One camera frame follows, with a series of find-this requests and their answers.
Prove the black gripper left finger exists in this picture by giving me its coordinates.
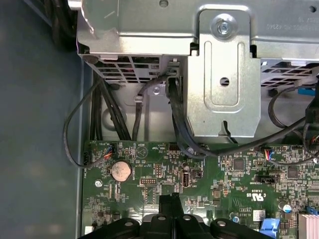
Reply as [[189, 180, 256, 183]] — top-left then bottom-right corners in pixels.
[[83, 193, 175, 239]]

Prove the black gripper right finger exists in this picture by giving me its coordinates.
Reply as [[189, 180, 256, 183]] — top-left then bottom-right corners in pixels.
[[171, 193, 260, 239]]

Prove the silver internal USB port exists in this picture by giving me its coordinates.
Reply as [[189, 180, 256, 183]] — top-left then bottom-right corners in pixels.
[[181, 170, 191, 188]]

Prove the green motherboard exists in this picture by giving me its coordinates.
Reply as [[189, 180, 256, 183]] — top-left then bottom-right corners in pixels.
[[81, 139, 319, 239]]

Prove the round coin cell battery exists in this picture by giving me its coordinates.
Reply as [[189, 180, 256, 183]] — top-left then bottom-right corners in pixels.
[[110, 160, 133, 182]]

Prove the blue SATA port block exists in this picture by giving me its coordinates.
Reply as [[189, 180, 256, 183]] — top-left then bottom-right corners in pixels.
[[260, 218, 281, 239]]

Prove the silver finned heat sink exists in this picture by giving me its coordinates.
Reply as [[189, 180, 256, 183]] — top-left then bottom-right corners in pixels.
[[298, 213, 319, 239]]

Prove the silver metal drive cage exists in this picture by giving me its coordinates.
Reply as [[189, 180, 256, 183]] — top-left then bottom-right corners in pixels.
[[76, 0, 319, 145]]

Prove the black open PC case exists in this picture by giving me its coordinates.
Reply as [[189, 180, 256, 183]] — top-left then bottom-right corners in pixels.
[[0, 0, 319, 239]]

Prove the flat black SATA cable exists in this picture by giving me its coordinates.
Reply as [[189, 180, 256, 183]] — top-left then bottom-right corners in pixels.
[[167, 74, 310, 159]]

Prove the black clipped cable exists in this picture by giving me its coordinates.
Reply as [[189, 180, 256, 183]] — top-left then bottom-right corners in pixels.
[[131, 74, 176, 141]]

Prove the black cable bundle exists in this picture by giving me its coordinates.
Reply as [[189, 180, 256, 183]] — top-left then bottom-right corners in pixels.
[[89, 77, 133, 141]]

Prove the thin black wire loop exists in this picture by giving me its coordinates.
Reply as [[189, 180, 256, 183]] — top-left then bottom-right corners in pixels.
[[62, 78, 113, 168]]

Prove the black looped cable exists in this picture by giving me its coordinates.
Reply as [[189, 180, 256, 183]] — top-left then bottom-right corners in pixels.
[[268, 83, 319, 130]]

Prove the thick black cable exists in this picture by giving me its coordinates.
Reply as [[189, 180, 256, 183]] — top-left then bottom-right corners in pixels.
[[303, 82, 319, 161]]

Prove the black power cable bunch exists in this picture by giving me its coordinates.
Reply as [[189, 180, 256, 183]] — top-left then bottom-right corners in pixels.
[[48, 0, 80, 51]]

